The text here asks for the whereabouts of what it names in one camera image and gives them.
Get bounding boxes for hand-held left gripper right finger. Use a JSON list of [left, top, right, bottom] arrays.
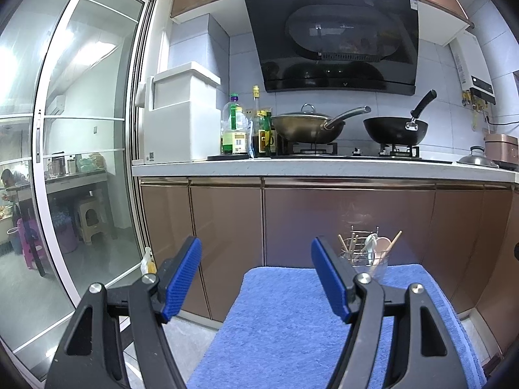
[[311, 236, 460, 389]]

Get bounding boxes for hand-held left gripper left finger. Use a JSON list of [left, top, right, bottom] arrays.
[[44, 236, 202, 389]]

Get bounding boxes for clear glass cup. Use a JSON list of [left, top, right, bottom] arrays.
[[339, 250, 391, 283]]

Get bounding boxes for yellow spray bottle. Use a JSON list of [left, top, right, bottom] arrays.
[[141, 247, 157, 275]]

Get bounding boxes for white spoon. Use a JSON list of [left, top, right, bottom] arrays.
[[364, 234, 379, 267]]

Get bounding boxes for brown base cabinet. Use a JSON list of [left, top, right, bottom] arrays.
[[138, 176, 519, 357]]

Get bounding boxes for blue towel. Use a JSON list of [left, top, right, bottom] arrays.
[[187, 264, 487, 389]]

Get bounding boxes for beige plastic stool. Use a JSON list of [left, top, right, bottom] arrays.
[[72, 195, 108, 246]]

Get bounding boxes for purple bucket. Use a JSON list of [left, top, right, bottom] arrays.
[[60, 226, 78, 253]]

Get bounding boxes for black gas stove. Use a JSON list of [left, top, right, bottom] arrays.
[[269, 143, 453, 165]]

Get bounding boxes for cluttered side table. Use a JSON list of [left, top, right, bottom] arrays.
[[16, 152, 119, 241]]

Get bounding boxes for green glass bottle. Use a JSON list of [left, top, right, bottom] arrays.
[[259, 110, 277, 157]]

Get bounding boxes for pink plastic stool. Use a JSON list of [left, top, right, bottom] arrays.
[[16, 216, 46, 271]]

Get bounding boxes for black frying pan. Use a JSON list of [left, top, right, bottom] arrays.
[[363, 89, 438, 147]]

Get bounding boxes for white foam box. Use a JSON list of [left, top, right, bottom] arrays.
[[143, 61, 222, 162]]

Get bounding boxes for tall dark glass bottle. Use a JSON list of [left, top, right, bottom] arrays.
[[250, 85, 265, 158]]

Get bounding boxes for glass wok lid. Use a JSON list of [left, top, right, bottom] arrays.
[[272, 103, 326, 119]]

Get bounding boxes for clear bottle with yellow cap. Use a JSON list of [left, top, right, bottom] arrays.
[[236, 106, 249, 138]]

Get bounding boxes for sliding glass door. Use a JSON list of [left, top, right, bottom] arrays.
[[0, 0, 158, 382]]

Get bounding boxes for steel pot lid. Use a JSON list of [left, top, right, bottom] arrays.
[[457, 145, 501, 169]]

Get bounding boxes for rose gold rice cooker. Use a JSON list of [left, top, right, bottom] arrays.
[[484, 132, 519, 170]]

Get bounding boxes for yellow gas pipe fittings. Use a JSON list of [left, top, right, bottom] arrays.
[[460, 90, 488, 131]]

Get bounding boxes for black range hood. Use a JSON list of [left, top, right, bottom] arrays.
[[243, 0, 421, 97]]

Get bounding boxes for white water heater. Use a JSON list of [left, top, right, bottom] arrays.
[[449, 31, 496, 106]]

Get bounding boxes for metal wire rack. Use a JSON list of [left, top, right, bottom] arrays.
[[349, 226, 380, 257]]

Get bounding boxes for steel wok with long handle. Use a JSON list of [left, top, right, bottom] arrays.
[[270, 106, 372, 145]]

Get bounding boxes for oil bottle with green handle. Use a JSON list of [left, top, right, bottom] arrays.
[[221, 93, 249, 156]]

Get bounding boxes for black power cable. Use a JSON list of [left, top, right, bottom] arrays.
[[485, 113, 519, 127]]

